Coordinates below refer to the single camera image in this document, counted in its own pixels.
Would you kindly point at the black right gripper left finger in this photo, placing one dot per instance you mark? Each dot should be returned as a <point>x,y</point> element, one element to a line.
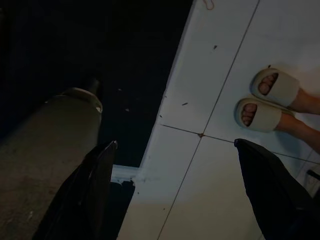
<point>82,190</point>

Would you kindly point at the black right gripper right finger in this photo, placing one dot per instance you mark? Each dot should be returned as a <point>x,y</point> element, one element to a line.
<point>275,195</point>

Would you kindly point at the robot's grey leg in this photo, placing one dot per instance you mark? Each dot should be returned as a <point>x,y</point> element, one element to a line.
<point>37,160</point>

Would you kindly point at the person's bare leg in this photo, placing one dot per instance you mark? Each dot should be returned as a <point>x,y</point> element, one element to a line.
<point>300,130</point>
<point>308,102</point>

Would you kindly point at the beige slide sandal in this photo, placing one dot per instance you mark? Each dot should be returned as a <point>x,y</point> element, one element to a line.
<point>260,115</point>
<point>276,86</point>

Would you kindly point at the dark blue floor mat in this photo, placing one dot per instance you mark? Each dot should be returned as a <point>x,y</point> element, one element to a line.
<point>105,62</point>

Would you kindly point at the pink rubber band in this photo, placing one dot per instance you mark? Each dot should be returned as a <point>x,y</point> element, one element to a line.
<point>208,3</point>

